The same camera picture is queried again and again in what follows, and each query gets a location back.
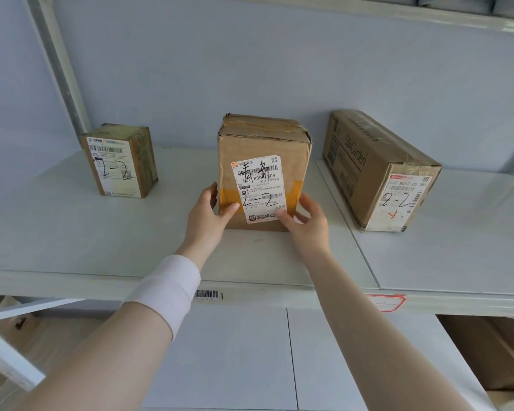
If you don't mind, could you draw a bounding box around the person's right forearm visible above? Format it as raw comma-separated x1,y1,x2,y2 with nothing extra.
310,252,476,411

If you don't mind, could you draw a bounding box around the person's right hand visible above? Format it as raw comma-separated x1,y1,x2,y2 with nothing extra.
275,193,331,270

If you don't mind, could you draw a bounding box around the small yellow-taped box marked 2-2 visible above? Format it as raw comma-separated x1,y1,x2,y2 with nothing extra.
80,123,159,199

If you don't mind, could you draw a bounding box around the white metal shelf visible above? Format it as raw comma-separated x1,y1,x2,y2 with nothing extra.
0,0,514,411

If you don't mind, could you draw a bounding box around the person's left forearm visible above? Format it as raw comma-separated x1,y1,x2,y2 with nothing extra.
6,301,174,411

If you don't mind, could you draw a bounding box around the person's left hand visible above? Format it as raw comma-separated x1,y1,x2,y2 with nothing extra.
175,182,240,272

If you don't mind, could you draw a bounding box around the long brown box 2-2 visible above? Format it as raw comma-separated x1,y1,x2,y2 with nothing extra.
322,109,443,233

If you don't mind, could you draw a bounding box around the red-bordered label sticker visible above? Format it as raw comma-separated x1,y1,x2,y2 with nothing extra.
366,294,408,313

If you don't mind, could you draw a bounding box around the pile of empty cardboard boxes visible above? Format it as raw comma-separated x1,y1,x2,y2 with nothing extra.
439,315,514,392

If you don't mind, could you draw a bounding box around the white wristband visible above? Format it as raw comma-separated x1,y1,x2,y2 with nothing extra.
123,254,202,342

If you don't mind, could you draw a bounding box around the open cardboard box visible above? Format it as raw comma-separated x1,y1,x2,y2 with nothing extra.
0,295,39,390

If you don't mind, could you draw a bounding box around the brown box yellow tape 2-2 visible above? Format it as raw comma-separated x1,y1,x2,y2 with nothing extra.
217,113,314,232

